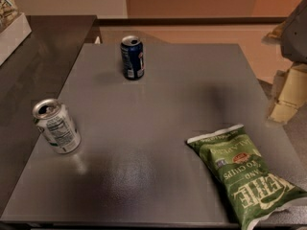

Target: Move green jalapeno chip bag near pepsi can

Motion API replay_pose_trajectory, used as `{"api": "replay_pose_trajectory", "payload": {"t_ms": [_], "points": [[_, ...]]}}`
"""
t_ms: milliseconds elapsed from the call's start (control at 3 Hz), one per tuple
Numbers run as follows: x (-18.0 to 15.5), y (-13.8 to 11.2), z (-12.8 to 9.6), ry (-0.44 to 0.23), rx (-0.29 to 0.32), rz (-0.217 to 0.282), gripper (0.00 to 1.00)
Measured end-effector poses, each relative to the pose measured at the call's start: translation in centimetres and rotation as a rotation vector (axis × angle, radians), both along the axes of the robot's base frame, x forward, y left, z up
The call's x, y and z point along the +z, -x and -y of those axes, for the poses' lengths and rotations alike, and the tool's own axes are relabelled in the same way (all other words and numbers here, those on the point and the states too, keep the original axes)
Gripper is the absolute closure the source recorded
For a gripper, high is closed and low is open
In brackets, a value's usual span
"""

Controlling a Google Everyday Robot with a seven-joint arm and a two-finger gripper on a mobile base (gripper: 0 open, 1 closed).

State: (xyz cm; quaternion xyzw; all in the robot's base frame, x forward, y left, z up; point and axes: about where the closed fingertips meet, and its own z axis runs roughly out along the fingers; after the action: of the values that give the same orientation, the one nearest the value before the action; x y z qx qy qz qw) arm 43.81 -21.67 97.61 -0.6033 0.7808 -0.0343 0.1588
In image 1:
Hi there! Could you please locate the white box with snacks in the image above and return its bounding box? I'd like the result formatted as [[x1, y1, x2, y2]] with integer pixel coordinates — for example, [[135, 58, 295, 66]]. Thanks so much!
[[0, 0, 32, 65]]

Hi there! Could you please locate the dark side counter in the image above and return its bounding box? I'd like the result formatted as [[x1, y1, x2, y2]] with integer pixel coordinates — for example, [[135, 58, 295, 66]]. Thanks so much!
[[0, 15, 100, 216]]

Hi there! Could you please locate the blue pepsi can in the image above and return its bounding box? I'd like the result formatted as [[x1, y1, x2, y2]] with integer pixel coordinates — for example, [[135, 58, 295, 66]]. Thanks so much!
[[120, 35, 145, 81]]

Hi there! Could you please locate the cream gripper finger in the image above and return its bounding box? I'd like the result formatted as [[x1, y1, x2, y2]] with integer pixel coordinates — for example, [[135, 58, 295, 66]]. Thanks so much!
[[268, 63, 307, 124], [264, 22, 286, 44]]

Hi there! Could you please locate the green jalapeno chip bag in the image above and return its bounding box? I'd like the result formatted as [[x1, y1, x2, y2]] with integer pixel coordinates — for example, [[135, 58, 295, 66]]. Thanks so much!
[[187, 124, 307, 230]]

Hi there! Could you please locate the white green soda can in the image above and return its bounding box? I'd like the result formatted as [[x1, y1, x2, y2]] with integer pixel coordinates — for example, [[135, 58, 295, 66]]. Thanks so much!
[[32, 99, 81, 154]]

